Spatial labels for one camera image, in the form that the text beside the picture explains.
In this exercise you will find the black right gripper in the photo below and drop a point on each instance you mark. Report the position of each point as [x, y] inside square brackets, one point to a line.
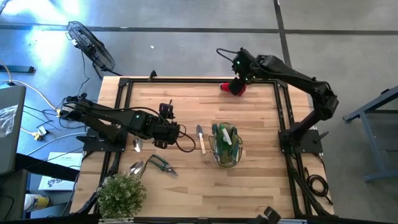
[245, 67]

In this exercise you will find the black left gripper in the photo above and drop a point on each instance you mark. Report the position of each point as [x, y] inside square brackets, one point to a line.
[166, 132]

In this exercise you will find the red garden gloves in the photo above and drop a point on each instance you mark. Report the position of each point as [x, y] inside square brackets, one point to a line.
[224, 87]

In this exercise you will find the silver garden trowel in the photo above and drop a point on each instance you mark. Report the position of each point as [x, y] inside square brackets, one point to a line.
[137, 144]
[136, 168]

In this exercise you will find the green pruning shears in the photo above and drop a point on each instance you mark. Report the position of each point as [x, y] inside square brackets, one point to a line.
[160, 163]

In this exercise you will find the green spray bottle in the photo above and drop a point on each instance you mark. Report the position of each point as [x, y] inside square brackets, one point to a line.
[226, 137]

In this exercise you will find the beige green gardening bag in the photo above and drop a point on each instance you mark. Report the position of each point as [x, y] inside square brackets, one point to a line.
[236, 152]

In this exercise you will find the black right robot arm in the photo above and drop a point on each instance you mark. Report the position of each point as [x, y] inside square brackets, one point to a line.
[295, 77]

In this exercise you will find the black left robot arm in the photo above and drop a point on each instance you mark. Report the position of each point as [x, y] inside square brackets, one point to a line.
[102, 112]

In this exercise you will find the clear plastic bag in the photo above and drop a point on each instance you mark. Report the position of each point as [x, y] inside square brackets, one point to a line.
[6, 121]

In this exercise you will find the black table clamp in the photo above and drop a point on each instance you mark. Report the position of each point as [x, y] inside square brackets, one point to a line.
[151, 74]

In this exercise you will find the artificial green potted plant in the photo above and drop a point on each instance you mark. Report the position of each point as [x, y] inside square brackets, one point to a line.
[121, 196]

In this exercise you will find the white printed box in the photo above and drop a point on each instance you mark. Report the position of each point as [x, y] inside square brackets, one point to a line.
[66, 158]

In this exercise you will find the black floor fan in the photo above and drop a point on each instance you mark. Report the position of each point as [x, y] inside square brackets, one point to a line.
[90, 46]

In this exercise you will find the black diagonal beam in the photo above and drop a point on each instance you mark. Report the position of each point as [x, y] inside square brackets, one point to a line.
[46, 168]

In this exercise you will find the white yellow power plug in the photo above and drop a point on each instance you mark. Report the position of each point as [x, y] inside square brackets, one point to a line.
[39, 133]

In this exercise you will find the black clamp device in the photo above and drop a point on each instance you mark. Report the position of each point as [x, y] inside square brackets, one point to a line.
[272, 214]

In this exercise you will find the white blue strip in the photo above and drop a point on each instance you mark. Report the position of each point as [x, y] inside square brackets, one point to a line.
[292, 221]

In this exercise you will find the yellow white can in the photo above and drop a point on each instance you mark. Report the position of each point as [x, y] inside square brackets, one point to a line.
[35, 202]

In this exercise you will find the grey equipment case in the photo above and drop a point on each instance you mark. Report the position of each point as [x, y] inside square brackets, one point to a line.
[17, 140]

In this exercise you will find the black floor bar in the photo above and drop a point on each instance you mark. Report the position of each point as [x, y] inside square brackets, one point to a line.
[18, 69]

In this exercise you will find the dark grey cabinet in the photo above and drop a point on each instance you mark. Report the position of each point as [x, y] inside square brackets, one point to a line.
[12, 193]

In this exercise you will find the black table frame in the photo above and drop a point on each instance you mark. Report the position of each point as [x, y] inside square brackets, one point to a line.
[202, 80]

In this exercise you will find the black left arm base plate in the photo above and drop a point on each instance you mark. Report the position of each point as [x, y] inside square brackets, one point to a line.
[93, 146]

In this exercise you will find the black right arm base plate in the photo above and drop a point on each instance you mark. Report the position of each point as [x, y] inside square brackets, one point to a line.
[311, 144]

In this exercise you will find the blue grey metal bench frame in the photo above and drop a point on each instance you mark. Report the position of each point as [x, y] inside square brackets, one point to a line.
[372, 143]

